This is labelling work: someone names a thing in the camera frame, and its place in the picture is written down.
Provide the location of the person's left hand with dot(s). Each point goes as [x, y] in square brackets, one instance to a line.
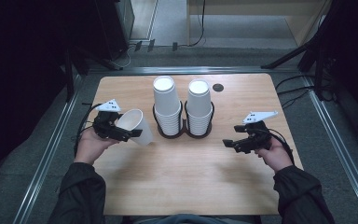
[91, 147]

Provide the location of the light wooden furniture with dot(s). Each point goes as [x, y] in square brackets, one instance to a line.
[301, 18]

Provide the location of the round black table grommet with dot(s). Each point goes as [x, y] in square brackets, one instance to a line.
[218, 87]

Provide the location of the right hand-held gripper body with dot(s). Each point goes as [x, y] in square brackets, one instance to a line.
[256, 138]

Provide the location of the person's right hand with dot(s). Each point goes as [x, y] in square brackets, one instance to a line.
[275, 157]

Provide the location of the single white paper cup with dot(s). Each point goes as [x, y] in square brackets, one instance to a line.
[143, 137]

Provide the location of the black double cup holder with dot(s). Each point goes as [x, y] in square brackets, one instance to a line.
[184, 127]

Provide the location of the metal floor rail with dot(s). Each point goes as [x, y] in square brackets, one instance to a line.
[341, 143]
[48, 161]

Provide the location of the black cabinet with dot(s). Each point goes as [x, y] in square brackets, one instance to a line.
[112, 28]

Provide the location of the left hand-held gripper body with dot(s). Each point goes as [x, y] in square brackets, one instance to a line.
[107, 124]

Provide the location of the black tripod stand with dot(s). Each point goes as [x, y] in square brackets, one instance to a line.
[310, 43]

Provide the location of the stack of white paper cups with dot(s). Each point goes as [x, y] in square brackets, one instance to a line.
[167, 99]
[199, 105]

